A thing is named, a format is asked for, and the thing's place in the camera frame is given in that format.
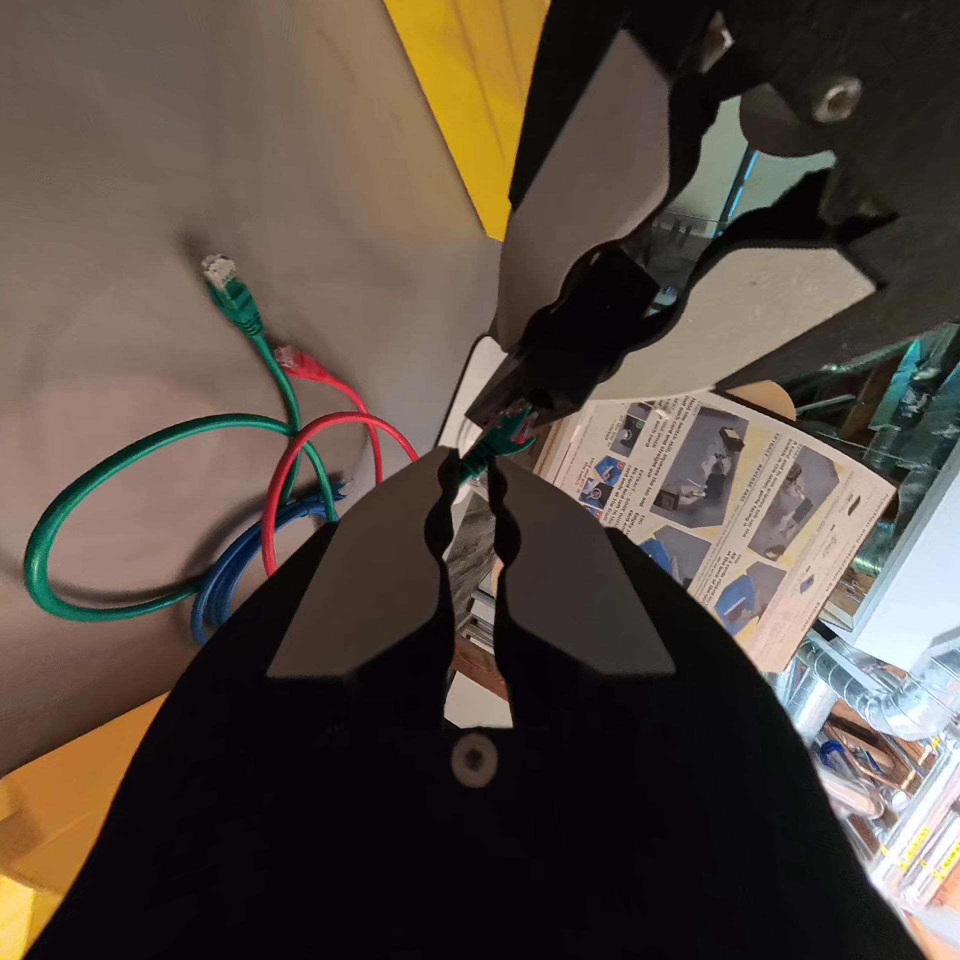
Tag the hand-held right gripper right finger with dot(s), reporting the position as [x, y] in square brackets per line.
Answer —
[585, 600]

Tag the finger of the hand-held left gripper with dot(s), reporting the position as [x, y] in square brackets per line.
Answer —
[585, 150]
[750, 315]

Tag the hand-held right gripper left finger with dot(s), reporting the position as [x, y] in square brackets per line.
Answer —
[360, 600]

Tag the black network switch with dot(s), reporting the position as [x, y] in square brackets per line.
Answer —
[592, 330]

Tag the wooden board with instruction sheet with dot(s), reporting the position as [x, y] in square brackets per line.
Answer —
[750, 487]

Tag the white sign stand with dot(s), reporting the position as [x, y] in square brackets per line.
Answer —
[469, 375]

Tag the shiny insulated pipe cluster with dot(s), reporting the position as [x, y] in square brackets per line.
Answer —
[900, 847]

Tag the grey ceiling duct cluster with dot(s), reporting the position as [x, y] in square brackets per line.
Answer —
[922, 375]

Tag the silver elbow duct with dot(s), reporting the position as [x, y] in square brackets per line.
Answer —
[862, 690]

